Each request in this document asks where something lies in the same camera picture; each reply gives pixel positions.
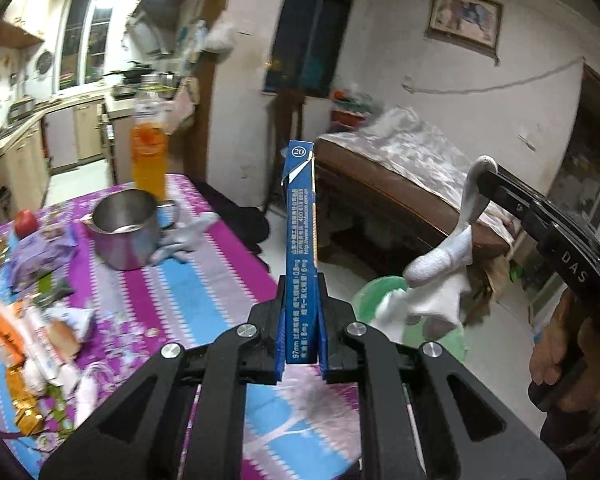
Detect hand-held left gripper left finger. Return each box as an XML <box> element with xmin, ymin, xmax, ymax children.
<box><xmin>40</xmin><ymin>275</ymin><xmax>288</xmax><ymax>480</ymax></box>

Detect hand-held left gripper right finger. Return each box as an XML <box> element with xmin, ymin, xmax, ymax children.
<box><xmin>317</xmin><ymin>272</ymin><xmax>566</xmax><ymax>480</ymax></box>

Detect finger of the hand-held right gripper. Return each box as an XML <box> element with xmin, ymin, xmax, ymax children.
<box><xmin>477</xmin><ymin>175</ymin><xmax>541</xmax><ymax>236</ymax></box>
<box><xmin>492</xmin><ymin>162</ymin><xmax>553</xmax><ymax>206</ymax></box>

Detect white sock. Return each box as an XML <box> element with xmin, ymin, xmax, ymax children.
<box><xmin>150</xmin><ymin>211</ymin><xmax>222</xmax><ymax>266</ymax></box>
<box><xmin>375</xmin><ymin>155</ymin><xmax>499</xmax><ymax>339</ymax></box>

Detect green plastic bin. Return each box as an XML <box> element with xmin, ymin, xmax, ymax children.
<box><xmin>352</xmin><ymin>275</ymin><xmax>469</xmax><ymax>367</ymax></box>

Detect blue cigarette box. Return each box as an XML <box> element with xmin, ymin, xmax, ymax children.
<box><xmin>274</xmin><ymin>139</ymin><xmax>322</xmax><ymax>385</ymax></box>

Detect person's right forearm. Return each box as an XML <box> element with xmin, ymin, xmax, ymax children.
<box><xmin>539</xmin><ymin>340</ymin><xmax>600</xmax><ymax>466</ymax></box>

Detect person's right hand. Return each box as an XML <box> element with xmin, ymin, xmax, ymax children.
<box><xmin>527</xmin><ymin>296</ymin><xmax>600</xmax><ymax>388</ymax></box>

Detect wooden door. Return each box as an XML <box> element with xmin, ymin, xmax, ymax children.
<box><xmin>544</xmin><ymin>62</ymin><xmax>600</xmax><ymax>311</ymax></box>

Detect purple floral tablecloth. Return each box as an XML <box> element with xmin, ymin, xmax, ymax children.
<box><xmin>0</xmin><ymin>172</ymin><xmax>376</xmax><ymax>480</ymax></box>

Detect wooden bed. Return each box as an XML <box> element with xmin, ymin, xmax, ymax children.
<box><xmin>314</xmin><ymin>106</ymin><xmax>523</xmax><ymax>263</ymax></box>

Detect black chair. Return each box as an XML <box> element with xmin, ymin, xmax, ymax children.
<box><xmin>197</xmin><ymin>182</ymin><xmax>272</xmax><ymax>257</ymax></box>

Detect white sock on table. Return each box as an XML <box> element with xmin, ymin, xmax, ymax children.
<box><xmin>150</xmin><ymin>211</ymin><xmax>222</xmax><ymax>266</ymax></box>

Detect stainless steel pot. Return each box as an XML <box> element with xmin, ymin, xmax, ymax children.
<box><xmin>82</xmin><ymin>189</ymin><xmax>179</xmax><ymax>272</ymax></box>

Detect stack of plastic basins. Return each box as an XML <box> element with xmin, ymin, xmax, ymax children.
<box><xmin>329</xmin><ymin>86</ymin><xmax>377</xmax><ymax>129</ymax></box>

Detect white bread wrapper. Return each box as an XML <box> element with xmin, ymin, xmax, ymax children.
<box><xmin>20</xmin><ymin>305</ymin><xmax>97</xmax><ymax>363</ymax></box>

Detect green snack packet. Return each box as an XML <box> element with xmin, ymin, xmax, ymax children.
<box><xmin>34</xmin><ymin>275</ymin><xmax>75</xmax><ymax>307</ymax></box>

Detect orange juice bottle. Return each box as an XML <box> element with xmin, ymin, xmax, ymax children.
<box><xmin>131</xmin><ymin>74</ymin><xmax>170</xmax><ymax>202</ymax></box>

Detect purple wipes packet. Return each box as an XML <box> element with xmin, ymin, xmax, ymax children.
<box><xmin>7</xmin><ymin>224</ymin><xmax>79</xmax><ymax>294</ymax></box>

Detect gold foil wrapper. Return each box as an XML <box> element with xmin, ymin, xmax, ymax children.
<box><xmin>5</xmin><ymin>364</ymin><xmax>48</xmax><ymax>437</ymax></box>

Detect orange snack packet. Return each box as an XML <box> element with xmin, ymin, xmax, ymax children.
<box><xmin>0</xmin><ymin>305</ymin><xmax>27</xmax><ymax>367</ymax></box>

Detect dark interior window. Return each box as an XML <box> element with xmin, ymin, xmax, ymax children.
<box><xmin>262</xmin><ymin>0</ymin><xmax>359</xmax><ymax>99</ymax></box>

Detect red apple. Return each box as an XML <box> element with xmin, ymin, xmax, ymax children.
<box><xmin>14</xmin><ymin>210</ymin><xmax>37</xmax><ymax>237</ymax></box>

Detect kitchen counter cabinets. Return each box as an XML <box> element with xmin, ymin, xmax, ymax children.
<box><xmin>0</xmin><ymin>95</ymin><xmax>112</xmax><ymax>213</ymax></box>

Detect black wok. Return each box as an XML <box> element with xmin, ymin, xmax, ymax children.
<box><xmin>104</xmin><ymin>61</ymin><xmax>154</xmax><ymax>84</ymax></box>

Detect white plastic bag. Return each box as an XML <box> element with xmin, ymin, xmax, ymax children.
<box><xmin>204</xmin><ymin>21</ymin><xmax>237</xmax><ymax>55</ymax></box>

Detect range hood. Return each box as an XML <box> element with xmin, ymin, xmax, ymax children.
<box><xmin>124</xmin><ymin>9</ymin><xmax>167</xmax><ymax>57</ymax></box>

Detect kitchen window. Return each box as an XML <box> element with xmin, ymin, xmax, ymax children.
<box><xmin>59</xmin><ymin>0</ymin><xmax>124</xmax><ymax>94</ymax></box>

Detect wall cable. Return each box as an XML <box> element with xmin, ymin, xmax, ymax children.
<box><xmin>401</xmin><ymin>56</ymin><xmax>587</xmax><ymax>95</ymax></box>

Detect framed wall picture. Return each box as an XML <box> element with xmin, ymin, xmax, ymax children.
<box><xmin>426</xmin><ymin>0</ymin><xmax>505</xmax><ymax>57</ymax></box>

